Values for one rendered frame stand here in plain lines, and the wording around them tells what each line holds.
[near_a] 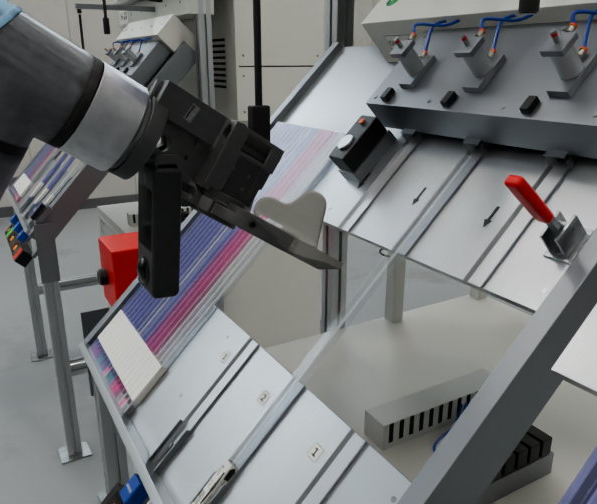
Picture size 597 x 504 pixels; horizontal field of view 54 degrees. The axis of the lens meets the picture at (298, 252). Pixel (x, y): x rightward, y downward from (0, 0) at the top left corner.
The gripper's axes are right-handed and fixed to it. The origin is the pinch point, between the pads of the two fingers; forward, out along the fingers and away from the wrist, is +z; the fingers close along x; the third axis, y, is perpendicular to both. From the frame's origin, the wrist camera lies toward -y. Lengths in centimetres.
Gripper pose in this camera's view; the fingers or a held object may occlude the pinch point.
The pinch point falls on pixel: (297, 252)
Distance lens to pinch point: 58.0
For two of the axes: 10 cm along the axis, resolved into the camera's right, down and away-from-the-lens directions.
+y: 4.7, -8.8, 0.0
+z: 7.3, 3.9, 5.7
